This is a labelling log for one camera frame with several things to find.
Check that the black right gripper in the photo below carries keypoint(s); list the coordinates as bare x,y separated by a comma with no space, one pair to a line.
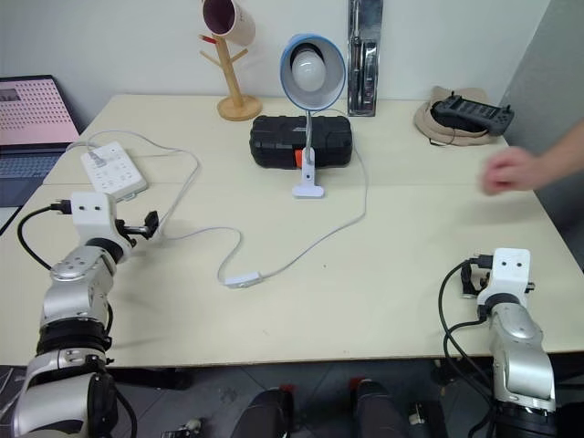
480,279

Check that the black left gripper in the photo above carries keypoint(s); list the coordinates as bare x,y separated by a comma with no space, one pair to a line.
127,230

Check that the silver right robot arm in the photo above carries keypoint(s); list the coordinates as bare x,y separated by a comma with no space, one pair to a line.
520,347

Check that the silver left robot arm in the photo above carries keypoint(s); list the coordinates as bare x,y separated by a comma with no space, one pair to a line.
68,296

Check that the bare person forearm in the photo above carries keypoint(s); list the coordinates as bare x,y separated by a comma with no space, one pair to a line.
563,153

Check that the blue clip desk lamp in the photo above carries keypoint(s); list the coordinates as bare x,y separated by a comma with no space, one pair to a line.
335,68

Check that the bare person hand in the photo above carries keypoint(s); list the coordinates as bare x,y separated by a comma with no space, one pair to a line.
508,171

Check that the white power strip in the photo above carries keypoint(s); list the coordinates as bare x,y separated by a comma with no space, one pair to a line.
116,175

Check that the black plastic tool case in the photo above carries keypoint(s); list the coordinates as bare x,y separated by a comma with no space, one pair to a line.
278,141

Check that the wooden mug tree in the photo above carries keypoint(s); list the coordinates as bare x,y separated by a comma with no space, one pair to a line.
237,91

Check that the open laptop pink screen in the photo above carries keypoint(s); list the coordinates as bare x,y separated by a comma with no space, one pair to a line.
32,114

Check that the dark rounded shape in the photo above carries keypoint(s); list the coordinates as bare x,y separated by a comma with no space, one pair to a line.
267,415
381,410

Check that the black handheld controller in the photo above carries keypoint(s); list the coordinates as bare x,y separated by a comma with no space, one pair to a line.
470,111

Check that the beige cloth hat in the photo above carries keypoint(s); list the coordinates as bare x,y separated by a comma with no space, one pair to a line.
429,123

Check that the cream mug maroon inside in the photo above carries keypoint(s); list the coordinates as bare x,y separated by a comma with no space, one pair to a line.
242,25

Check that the white light bulb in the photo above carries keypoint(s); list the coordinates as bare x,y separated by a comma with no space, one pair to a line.
309,68

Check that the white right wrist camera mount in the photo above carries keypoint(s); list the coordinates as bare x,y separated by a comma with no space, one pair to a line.
506,276

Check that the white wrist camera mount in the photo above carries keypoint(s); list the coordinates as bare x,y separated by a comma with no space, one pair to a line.
506,276
93,219

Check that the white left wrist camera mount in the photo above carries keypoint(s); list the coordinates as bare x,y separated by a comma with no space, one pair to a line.
93,219

